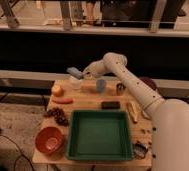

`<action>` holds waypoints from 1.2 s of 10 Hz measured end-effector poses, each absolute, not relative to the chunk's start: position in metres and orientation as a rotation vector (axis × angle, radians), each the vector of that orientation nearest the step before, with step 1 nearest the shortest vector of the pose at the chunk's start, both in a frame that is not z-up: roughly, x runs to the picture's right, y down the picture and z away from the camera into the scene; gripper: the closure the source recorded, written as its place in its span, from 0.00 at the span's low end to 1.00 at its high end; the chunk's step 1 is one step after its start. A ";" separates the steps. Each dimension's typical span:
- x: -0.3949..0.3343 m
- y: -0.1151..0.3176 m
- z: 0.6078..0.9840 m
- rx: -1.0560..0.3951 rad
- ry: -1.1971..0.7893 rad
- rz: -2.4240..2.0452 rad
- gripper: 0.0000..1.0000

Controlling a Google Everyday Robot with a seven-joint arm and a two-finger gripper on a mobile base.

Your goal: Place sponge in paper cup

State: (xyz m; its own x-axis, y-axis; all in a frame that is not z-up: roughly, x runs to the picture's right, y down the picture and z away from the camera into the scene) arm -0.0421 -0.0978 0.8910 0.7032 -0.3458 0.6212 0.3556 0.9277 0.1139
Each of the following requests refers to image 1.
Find black rectangular block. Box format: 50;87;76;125
101;101;120;109

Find white paper cup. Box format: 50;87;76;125
69;76;82;90

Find black cable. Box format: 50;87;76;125
0;125;36;171

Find red sausage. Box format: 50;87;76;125
52;98;73;104

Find dark grape bunch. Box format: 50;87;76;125
43;107;69;126

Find metal cup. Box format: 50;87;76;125
116;83;126;96

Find metal clip object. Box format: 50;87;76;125
133;141;148;159

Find dark red plate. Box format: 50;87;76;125
140;77;157;91

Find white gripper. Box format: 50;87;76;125
83;66;97;79

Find yellow banana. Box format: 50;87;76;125
127;102;138;123

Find green square tray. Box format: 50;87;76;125
66;110;133;161

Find orange bowl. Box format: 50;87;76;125
35;127;63;155

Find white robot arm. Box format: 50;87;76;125
83;52;189;171

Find wooden board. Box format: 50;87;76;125
33;80;152;168

